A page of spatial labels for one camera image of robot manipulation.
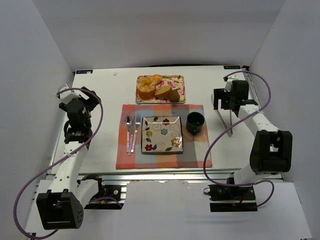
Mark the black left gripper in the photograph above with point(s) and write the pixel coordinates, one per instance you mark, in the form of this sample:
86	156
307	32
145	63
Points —
90	97

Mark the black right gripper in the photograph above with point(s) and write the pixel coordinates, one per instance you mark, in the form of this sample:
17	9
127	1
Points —
225	102

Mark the yellow bread slice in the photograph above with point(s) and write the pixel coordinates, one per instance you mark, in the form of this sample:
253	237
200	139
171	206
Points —
163	91

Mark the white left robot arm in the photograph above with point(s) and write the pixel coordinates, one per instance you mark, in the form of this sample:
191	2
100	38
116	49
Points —
62	205

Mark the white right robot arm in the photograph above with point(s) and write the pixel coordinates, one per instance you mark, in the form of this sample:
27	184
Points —
271	153

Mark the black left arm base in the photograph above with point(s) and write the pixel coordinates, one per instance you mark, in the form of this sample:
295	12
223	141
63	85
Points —
110	196

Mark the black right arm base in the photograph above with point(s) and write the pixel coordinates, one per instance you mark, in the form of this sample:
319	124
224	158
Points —
226	199

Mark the dark green mug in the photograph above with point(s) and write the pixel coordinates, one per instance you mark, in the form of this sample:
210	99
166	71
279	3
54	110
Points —
194	122

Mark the floral rectangular tray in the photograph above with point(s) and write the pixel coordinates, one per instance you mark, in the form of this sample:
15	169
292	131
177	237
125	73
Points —
176	81

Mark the brown chocolate muffin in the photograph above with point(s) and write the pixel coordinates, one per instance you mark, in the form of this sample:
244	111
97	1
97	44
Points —
174	96

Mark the orange checkered placemat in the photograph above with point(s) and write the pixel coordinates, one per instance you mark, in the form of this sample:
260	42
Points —
195	147

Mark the orange bundt cake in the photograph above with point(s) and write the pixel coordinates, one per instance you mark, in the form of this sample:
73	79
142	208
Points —
146	87

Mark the floral square plate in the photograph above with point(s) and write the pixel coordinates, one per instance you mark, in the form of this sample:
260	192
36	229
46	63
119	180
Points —
161	135

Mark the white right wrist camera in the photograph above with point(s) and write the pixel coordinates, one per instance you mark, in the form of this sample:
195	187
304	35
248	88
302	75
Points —
228	83

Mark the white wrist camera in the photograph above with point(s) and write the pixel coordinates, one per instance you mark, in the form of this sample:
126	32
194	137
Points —
228	83
65	95

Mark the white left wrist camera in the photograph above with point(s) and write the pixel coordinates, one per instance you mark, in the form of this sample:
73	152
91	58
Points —
65	95

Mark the spoon with pink handle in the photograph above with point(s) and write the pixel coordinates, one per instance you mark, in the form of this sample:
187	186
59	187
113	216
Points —
128	124

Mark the fork with pink handle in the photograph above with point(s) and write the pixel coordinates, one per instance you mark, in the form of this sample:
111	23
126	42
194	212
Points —
137	125

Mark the aluminium table frame rail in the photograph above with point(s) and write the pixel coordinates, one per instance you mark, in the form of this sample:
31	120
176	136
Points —
188	176

